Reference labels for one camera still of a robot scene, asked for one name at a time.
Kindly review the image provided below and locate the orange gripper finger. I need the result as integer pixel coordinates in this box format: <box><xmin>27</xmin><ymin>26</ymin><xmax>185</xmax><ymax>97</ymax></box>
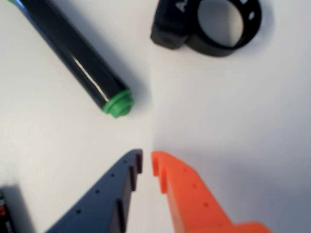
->
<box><xmin>151</xmin><ymin>150</ymin><xmax>274</xmax><ymax>233</ymax></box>

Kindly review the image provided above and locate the black AXA bike light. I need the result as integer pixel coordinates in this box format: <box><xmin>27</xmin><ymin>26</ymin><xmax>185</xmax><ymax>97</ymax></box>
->
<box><xmin>150</xmin><ymin>0</ymin><xmax>263</xmax><ymax>58</ymax></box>

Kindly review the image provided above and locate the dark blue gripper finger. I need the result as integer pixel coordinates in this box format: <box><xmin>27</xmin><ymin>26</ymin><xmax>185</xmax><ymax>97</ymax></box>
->
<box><xmin>45</xmin><ymin>149</ymin><xmax>143</xmax><ymax>233</ymax></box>

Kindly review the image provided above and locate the black marker with green cap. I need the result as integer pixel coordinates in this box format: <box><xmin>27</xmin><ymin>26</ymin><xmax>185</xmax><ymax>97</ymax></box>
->
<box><xmin>0</xmin><ymin>0</ymin><xmax>135</xmax><ymax>119</ymax></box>

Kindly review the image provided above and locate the black box with red print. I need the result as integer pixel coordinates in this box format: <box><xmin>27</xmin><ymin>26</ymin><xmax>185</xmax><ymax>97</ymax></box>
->
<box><xmin>0</xmin><ymin>185</ymin><xmax>35</xmax><ymax>233</ymax></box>

